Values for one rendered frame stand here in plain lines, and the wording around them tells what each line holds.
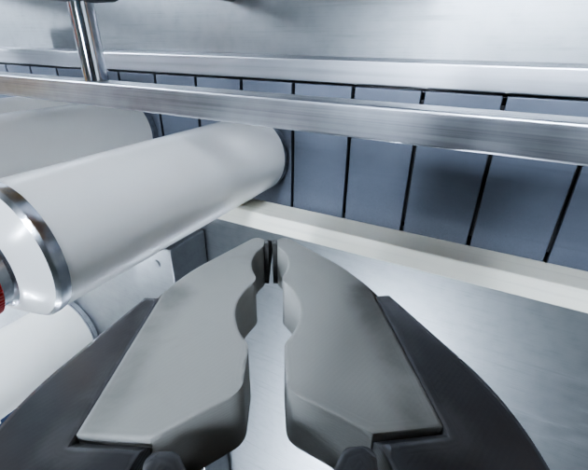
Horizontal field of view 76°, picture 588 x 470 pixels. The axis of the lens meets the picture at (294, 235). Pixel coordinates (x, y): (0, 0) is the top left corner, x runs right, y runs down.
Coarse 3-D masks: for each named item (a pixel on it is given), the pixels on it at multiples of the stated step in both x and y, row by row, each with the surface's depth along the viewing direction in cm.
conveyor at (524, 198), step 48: (0, 96) 38; (336, 96) 22; (384, 96) 21; (432, 96) 20; (480, 96) 19; (288, 144) 25; (336, 144) 23; (384, 144) 22; (288, 192) 26; (336, 192) 24; (384, 192) 23; (432, 192) 21; (480, 192) 21; (528, 192) 19; (576, 192) 18; (480, 240) 21; (528, 240) 20; (576, 240) 19
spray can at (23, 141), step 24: (0, 120) 22; (24, 120) 22; (48, 120) 23; (72, 120) 24; (96, 120) 26; (120, 120) 27; (144, 120) 29; (0, 144) 21; (24, 144) 22; (48, 144) 23; (72, 144) 24; (96, 144) 25; (120, 144) 27; (0, 168) 21; (24, 168) 22
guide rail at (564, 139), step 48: (48, 96) 21; (96, 96) 19; (144, 96) 18; (192, 96) 17; (240, 96) 15; (288, 96) 15; (432, 144) 13; (480, 144) 12; (528, 144) 11; (576, 144) 11
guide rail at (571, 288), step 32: (256, 224) 24; (288, 224) 23; (320, 224) 22; (352, 224) 22; (384, 256) 21; (416, 256) 20; (448, 256) 19; (480, 256) 19; (512, 256) 19; (512, 288) 18; (544, 288) 17; (576, 288) 17
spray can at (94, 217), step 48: (144, 144) 17; (192, 144) 19; (240, 144) 21; (0, 192) 12; (48, 192) 13; (96, 192) 14; (144, 192) 15; (192, 192) 17; (240, 192) 21; (0, 240) 12; (48, 240) 12; (96, 240) 14; (144, 240) 16; (0, 288) 12; (48, 288) 13
